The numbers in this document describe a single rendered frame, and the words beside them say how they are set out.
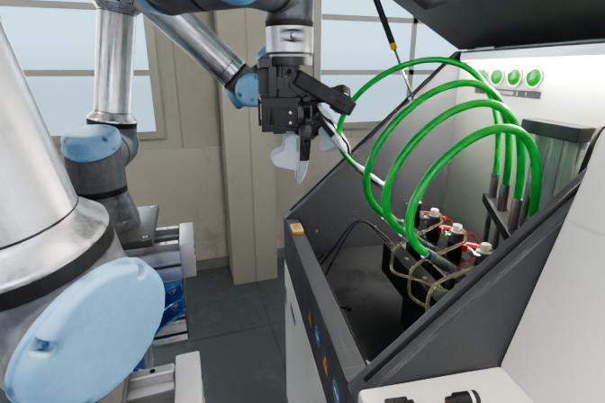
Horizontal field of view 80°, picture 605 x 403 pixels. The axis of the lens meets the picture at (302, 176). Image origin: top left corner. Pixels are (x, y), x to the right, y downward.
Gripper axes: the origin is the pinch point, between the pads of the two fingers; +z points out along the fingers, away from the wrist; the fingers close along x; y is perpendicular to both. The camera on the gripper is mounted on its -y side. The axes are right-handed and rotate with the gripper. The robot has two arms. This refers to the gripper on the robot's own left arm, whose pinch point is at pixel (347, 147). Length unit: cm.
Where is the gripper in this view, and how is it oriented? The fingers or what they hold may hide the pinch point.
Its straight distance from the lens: 91.4
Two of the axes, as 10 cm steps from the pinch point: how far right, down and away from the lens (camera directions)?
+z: 5.6, 8.0, -2.2
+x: -4.1, 0.4, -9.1
